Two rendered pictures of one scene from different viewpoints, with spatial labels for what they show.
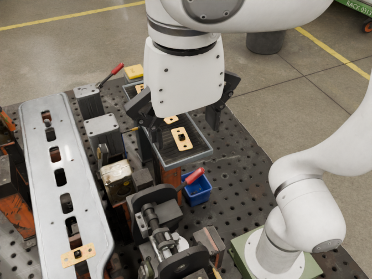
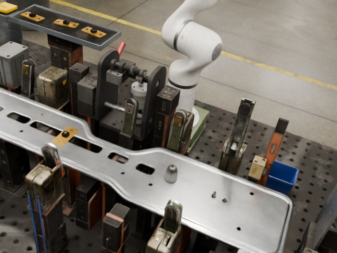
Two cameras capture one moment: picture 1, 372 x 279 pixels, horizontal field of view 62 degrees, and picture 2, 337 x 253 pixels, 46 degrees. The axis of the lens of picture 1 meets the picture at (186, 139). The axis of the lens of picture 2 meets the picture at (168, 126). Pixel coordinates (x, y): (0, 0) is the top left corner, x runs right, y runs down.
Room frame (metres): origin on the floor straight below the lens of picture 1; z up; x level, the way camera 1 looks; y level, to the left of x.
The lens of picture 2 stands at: (-0.48, 0.69, 1.77)
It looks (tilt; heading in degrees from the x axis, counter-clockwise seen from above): 38 degrees down; 314
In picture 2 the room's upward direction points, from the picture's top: 8 degrees clockwise
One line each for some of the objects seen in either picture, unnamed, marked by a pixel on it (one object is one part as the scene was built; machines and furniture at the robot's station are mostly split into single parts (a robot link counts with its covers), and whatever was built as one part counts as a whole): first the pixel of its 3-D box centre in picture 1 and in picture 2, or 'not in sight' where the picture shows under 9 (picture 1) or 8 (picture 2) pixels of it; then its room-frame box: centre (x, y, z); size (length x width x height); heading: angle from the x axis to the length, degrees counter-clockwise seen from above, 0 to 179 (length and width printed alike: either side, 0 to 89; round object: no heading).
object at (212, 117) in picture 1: (220, 107); not in sight; (0.36, -0.05, 1.47); 0.03 x 0.03 x 0.07; 25
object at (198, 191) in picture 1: (195, 189); not in sight; (0.70, -0.04, 0.74); 0.11 x 0.10 x 0.09; 25
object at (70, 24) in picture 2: (165, 113); (65, 22); (0.69, 0.06, 1.17); 0.08 x 0.04 x 0.01; 35
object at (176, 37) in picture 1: (186, 22); not in sight; (0.34, 0.00, 1.62); 0.09 x 0.08 x 0.03; 115
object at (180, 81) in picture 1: (185, 69); not in sight; (0.33, 0.00, 1.55); 0.10 x 0.07 x 0.11; 115
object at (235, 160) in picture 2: not in sight; (223, 187); (-0.02, -0.07, 0.88); 0.07 x 0.06 x 0.35; 115
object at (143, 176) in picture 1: (148, 213); (80, 115); (0.51, 0.12, 0.90); 0.05 x 0.05 x 0.40; 25
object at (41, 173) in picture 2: not in sight; (48, 213); (0.20, 0.41, 0.87); 0.12 x 0.09 x 0.35; 115
